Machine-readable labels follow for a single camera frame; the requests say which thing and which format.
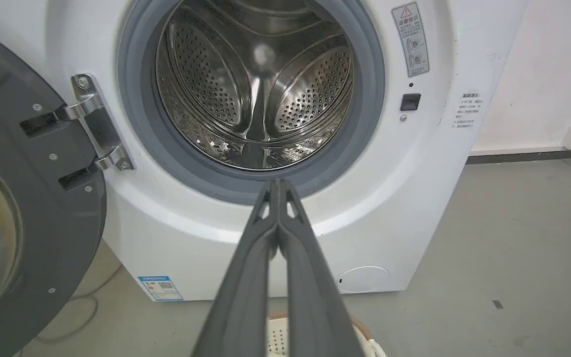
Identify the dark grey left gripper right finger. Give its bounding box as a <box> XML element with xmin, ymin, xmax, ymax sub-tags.
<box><xmin>278</xmin><ymin>179</ymin><xmax>365</xmax><ymax>357</ymax></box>

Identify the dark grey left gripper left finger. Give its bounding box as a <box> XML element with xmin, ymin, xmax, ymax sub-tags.
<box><xmin>191</xmin><ymin>179</ymin><xmax>280</xmax><ymax>357</ymax></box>

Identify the stainless steel washing machine drum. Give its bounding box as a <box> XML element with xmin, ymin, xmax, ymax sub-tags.
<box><xmin>155</xmin><ymin>0</ymin><xmax>355</xmax><ymax>171</ymax></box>

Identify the round white filter cover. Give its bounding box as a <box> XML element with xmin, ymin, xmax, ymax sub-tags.
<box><xmin>337</xmin><ymin>266</ymin><xmax>391</xmax><ymax>293</ymax></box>

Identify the white perforated laundry basket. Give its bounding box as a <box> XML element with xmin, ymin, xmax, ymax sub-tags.
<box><xmin>265</xmin><ymin>311</ymin><xmax>388</xmax><ymax>357</ymax></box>

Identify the blue energy label sticker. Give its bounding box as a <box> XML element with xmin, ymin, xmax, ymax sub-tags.
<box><xmin>138</xmin><ymin>276</ymin><xmax>184</xmax><ymax>302</ymax></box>

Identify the white front-load washing machine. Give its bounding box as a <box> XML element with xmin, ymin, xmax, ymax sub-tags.
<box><xmin>0</xmin><ymin>0</ymin><xmax>529</xmax><ymax>302</ymax></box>

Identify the grey rubber door gasket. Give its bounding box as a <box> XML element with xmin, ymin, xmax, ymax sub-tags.
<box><xmin>117</xmin><ymin>0</ymin><xmax>386</xmax><ymax>205</ymax></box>

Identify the chrome door hinge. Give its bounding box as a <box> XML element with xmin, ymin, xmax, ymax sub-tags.
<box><xmin>57</xmin><ymin>74</ymin><xmax>134</xmax><ymax>172</ymax></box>

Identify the black text instruction sticker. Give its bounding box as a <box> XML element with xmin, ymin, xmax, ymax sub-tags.
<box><xmin>453</xmin><ymin>92</ymin><xmax>483</xmax><ymax>130</ymax></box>

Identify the grey washing machine door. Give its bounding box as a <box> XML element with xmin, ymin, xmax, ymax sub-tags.
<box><xmin>0</xmin><ymin>22</ymin><xmax>108</xmax><ymax>357</ymax></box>

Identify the grey warning sticker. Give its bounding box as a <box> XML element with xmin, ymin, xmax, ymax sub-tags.
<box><xmin>392</xmin><ymin>2</ymin><xmax>430</xmax><ymax>78</ymax></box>

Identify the grey cable on floor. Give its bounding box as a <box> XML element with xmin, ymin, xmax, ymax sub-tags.
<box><xmin>14</xmin><ymin>264</ymin><xmax>123</xmax><ymax>357</ymax></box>

